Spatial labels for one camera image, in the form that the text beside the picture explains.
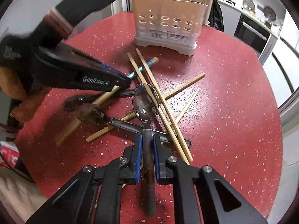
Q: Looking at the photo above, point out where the light bamboo chopstick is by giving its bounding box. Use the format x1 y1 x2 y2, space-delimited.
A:
135 49 193 165
127 53 190 165

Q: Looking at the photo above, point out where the clear plastic spoon dark handle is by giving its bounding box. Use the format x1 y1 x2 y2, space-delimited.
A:
132 83 159 216

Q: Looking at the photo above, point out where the blue patterned bamboo chopstick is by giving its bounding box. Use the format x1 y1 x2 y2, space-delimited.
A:
54 57 160 147

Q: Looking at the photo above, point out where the person's left hand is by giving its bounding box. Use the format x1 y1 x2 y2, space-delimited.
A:
1 67 52 123

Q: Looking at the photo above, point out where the beige plastic utensil holder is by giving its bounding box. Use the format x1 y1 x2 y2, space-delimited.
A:
132 0 208 56

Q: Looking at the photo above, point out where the built-in black oven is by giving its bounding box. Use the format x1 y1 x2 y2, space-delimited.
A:
234 14 270 56

